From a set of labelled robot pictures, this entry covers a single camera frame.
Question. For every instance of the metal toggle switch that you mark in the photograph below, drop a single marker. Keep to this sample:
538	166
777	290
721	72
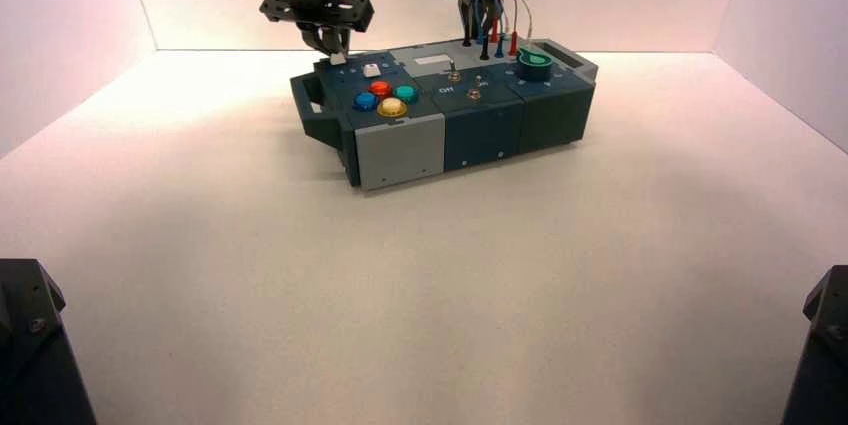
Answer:
474	94
453	73

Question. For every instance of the red round push button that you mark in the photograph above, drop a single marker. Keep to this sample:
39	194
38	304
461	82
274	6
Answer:
380	89

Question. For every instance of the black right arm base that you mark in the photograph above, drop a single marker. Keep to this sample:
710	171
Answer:
821	356

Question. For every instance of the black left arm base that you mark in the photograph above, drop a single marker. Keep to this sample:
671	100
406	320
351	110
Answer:
33	356

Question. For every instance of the green round push button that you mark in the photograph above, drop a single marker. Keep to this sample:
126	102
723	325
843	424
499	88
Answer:
406	93

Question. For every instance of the green rotary dial knob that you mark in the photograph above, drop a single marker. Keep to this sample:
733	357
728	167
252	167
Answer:
535	65

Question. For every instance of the small white slider knob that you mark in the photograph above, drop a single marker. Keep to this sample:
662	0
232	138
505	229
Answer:
338	58
372	69

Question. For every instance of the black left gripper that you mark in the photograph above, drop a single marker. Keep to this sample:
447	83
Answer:
318	6

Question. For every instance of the dark teal grey control box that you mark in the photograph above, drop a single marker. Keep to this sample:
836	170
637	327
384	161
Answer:
484	130

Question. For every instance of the blue round push button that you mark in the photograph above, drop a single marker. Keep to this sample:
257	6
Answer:
365	102

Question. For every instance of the yellow round push button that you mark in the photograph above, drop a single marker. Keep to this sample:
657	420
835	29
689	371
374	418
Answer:
391	108

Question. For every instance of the white rectangular display window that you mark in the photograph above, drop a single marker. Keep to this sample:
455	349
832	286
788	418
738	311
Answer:
432	60

